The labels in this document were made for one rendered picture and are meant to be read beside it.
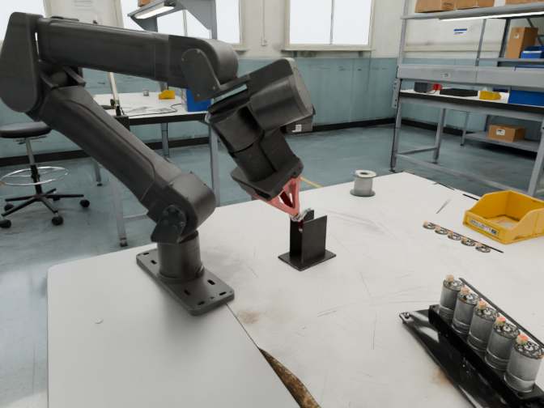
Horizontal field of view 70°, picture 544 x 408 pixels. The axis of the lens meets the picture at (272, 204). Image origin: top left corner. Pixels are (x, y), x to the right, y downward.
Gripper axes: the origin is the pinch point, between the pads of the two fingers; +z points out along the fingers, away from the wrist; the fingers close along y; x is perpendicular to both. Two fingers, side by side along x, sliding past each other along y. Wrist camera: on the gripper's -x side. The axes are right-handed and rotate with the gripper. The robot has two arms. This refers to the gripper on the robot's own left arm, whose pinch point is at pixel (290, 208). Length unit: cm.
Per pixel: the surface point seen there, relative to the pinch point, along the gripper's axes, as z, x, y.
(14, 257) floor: 50, 76, 198
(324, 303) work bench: 6.7, 8.0, -11.0
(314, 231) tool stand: 5.8, -0.7, -1.6
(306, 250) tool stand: 7.3, 2.4, -1.6
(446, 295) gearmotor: 6.9, -1.2, -23.8
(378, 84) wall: 281, -372, 348
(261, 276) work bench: 5.0, 10.5, -0.1
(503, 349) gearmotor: 5.3, 2.0, -32.0
